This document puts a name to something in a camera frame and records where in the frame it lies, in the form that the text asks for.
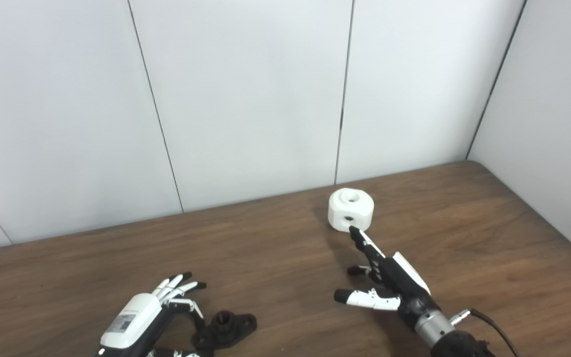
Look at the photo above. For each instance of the round white plastic piece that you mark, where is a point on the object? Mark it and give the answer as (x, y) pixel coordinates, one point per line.
(350, 208)

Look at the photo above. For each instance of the black flanged holder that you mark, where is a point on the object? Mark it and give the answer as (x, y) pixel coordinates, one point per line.
(226, 327)

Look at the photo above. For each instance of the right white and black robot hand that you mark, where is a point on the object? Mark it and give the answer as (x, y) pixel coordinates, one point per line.
(404, 285)

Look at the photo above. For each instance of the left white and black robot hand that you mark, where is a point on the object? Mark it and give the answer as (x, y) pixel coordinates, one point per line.
(134, 317)

